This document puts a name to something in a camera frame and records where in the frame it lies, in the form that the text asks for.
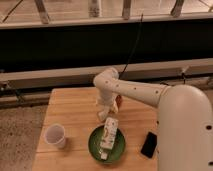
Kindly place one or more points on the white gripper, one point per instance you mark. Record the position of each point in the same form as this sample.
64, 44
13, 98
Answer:
108, 105

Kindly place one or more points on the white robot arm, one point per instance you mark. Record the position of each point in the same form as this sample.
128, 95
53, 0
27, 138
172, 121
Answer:
184, 115

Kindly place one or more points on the white carton box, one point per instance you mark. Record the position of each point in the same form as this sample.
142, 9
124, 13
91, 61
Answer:
109, 133

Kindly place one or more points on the green bowl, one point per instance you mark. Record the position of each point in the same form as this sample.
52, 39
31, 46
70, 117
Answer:
95, 150

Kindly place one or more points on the black smartphone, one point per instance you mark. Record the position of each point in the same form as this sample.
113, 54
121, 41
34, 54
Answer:
149, 145

